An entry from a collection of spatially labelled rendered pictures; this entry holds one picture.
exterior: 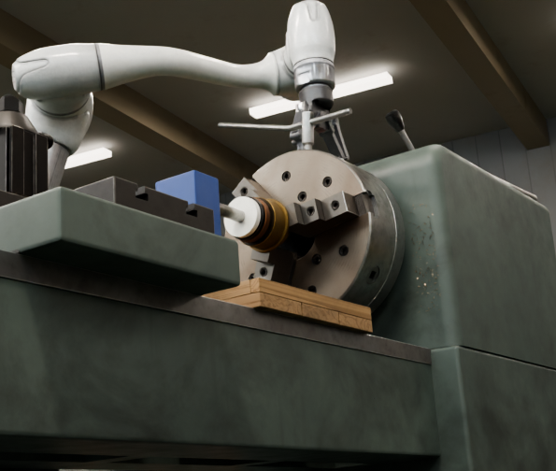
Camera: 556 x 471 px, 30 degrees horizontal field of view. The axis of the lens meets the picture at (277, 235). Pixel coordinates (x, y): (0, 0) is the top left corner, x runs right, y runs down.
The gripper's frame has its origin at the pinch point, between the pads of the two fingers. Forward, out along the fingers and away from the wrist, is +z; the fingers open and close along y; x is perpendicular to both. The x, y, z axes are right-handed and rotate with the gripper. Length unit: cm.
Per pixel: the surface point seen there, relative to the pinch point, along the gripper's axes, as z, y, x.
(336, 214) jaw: 21.8, 35.8, 23.6
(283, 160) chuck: 7.6, 31.8, 11.1
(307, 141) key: 3.8, 28.3, 14.4
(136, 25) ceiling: -270, -299, -318
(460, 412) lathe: 55, 17, 33
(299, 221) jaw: 22.4, 39.3, 18.4
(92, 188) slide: 34, 98, 29
